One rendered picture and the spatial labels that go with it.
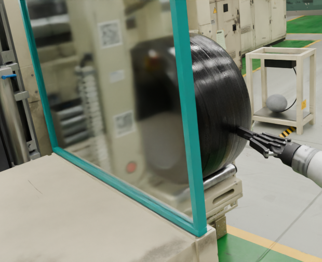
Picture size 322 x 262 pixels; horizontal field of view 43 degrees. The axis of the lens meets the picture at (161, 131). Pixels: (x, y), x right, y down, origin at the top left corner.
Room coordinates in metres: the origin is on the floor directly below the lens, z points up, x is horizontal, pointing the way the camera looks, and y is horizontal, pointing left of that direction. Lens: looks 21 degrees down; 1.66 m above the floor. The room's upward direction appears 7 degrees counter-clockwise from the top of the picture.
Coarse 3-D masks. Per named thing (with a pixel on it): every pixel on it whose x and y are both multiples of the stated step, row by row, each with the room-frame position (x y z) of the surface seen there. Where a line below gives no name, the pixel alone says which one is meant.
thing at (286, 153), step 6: (288, 144) 1.14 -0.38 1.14; (294, 144) 1.13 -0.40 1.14; (270, 150) 1.18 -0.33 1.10; (276, 150) 1.15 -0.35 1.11; (282, 150) 1.15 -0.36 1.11; (288, 150) 1.12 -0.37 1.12; (294, 150) 1.11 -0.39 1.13; (276, 156) 1.14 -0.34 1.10; (282, 156) 1.13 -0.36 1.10; (288, 156) 1.11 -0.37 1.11; (282, 162) 1.13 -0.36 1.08; (288, 162) 1.11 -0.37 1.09
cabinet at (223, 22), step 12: (216, 0) 6.13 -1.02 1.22; (228, 0) 6.33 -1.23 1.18; (216, 12) 6.10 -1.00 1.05; (228, 12) 6.32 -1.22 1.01; (216, 24) 6.09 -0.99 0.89; (228, 24) 6.31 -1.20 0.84; (216, 36) 6.07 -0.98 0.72; (228, 36) 6.29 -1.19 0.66; (240, 36) 6.55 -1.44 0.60; (228, 48) 6.28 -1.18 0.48; (240, 48) 6.54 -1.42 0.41; (240, 60) 6.51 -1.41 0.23
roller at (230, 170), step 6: (222, 168) 1.45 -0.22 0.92; (228, 168) 1.45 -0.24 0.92; (234, 168) 1.46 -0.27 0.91; (210, 174) 1.42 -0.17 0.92; (216, 174) 1.42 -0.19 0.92; (222, 174) 1.42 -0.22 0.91; (228, 174) 1.44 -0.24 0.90; (204, 180) 1.38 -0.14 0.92; (210, 180) 1.39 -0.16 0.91; (216, 180) 1.40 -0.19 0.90; (204, 186) 1.36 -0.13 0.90; (210, 186) 1.38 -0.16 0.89
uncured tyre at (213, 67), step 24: (192, 48) 1.40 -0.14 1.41; (216, 48) 1.43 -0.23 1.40; (216, 72) 1.34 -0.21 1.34; (240, 72) 1.41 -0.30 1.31; (216, 96) 1.28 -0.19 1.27; (240, 96) 1.34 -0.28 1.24; (216, 120) 1.25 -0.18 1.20; (240, 120) 1.32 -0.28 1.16; (216, 144) 1.25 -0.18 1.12; (240, 144) 1.34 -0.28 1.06; (216, 168) 1.33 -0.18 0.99
